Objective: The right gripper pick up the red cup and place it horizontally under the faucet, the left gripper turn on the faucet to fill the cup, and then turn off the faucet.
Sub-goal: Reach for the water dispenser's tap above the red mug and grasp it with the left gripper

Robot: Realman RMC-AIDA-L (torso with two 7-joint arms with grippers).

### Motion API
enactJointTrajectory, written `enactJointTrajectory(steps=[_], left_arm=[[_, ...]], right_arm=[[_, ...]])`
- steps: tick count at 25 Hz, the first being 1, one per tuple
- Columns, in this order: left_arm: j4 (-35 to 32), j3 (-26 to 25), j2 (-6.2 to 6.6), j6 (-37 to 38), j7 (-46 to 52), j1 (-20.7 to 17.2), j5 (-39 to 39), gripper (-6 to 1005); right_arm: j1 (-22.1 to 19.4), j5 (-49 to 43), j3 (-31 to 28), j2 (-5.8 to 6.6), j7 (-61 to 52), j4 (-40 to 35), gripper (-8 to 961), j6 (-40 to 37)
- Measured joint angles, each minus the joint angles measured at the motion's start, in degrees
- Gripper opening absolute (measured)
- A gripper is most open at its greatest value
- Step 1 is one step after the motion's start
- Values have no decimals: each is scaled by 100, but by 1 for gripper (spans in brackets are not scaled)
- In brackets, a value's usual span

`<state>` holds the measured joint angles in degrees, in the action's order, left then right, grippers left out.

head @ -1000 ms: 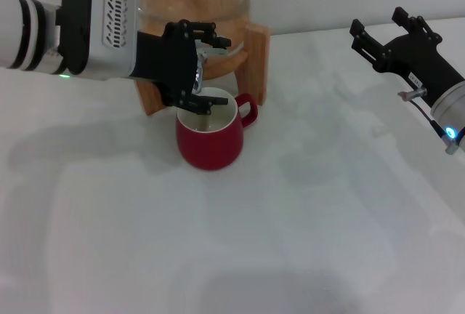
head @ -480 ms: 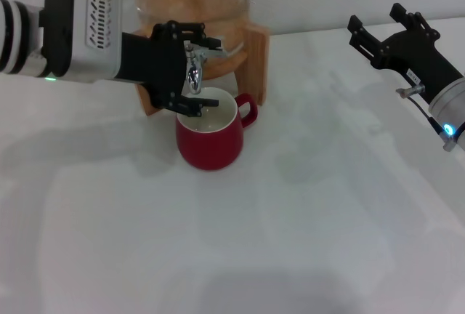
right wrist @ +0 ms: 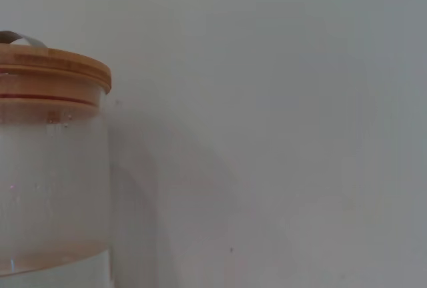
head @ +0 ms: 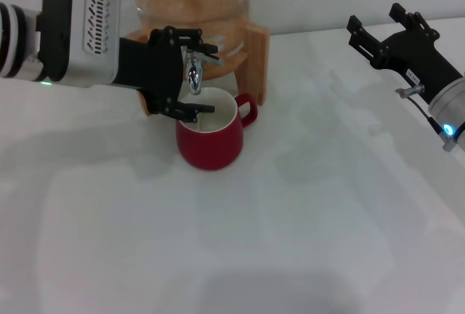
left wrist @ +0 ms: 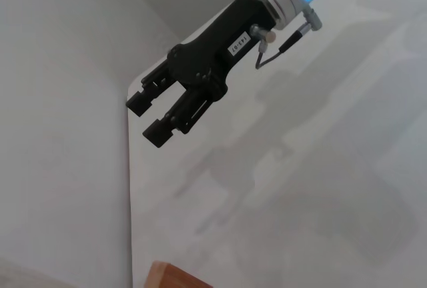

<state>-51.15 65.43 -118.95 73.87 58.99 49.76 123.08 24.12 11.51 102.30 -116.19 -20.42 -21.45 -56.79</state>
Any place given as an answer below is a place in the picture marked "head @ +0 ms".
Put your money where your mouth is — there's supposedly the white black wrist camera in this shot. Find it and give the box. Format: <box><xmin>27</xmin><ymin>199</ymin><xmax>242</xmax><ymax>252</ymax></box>
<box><xmin>35</xmin><ymin>0</ymin><xmax>124</xmax><ymax>89</ymax></box>

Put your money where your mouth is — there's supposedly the thin cable with metal plugs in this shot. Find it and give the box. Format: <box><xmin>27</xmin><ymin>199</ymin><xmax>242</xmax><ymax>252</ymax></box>
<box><xmin>395</xmin><ymin>84</ymin><xmax>459</xmax><ymax>153</ymax></box>

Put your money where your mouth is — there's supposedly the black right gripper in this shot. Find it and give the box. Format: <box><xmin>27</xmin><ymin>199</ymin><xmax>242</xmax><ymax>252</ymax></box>
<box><xmin>346</xmin><ymin>2</ymin><xmax>465</xmax><ymax>103</ymax></box>

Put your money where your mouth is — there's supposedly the red ceramic cup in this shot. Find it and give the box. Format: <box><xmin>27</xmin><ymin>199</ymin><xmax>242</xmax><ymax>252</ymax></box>
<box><xmin>175</xmin><ymin>86</ymin><xmax>259</xmax><ymax>172</ymax></box>

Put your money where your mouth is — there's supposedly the wooden dispenser stand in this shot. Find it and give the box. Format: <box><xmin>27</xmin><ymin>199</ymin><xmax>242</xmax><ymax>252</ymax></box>
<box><xmin>123</xmin><ymin>23</ymin><xmax>272</xmax><ymax>117</ymax></box>

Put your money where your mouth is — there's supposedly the chrome faucet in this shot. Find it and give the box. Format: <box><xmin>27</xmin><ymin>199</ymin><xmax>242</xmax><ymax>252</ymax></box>
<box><xmin>180</xmin><ymin>39</ymin><xmax>223</xmax><ymax>96</ymax></box>

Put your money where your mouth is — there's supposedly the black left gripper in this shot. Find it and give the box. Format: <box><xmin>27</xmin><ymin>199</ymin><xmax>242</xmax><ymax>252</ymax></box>
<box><xmin>110</xmin><ymin>25</ymin><xmax>221</xmax><ymax>125</ymax></box>

